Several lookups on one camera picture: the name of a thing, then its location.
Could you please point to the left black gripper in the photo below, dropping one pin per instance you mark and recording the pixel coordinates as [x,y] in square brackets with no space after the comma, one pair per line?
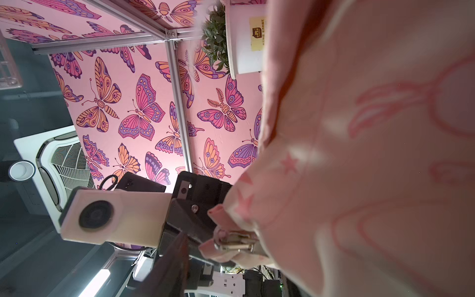
[193,196]

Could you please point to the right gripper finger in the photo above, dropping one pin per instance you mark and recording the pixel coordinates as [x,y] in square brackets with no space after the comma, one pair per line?
[169,275]

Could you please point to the pink printed kids jacket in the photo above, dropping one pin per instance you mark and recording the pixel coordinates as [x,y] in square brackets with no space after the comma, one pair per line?
[364,184]

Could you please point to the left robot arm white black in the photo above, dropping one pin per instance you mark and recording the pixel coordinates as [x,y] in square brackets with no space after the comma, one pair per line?
[202,279]

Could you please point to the white ceiling air conditioner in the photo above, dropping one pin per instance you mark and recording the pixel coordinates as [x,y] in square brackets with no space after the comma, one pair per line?
[60,167]

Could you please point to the potted green plant white pot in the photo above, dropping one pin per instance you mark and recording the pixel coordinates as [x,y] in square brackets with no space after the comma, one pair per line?
[235,35]

